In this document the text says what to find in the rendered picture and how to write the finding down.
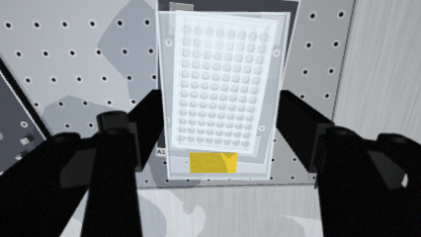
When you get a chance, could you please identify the clear rectangular plate lid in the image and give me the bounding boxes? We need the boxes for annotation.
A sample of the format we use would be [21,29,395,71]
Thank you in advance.
[155,11,291,181]

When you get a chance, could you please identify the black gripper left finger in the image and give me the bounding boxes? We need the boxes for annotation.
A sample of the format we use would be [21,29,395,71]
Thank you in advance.
[0,89,164,237]

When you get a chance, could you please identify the grey rectangular base plate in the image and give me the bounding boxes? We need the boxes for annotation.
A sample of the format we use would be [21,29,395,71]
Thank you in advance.
[0,0,359,190]

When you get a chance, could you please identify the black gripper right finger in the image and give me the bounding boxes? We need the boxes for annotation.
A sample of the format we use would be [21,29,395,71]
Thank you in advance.
[276,90,421,237]

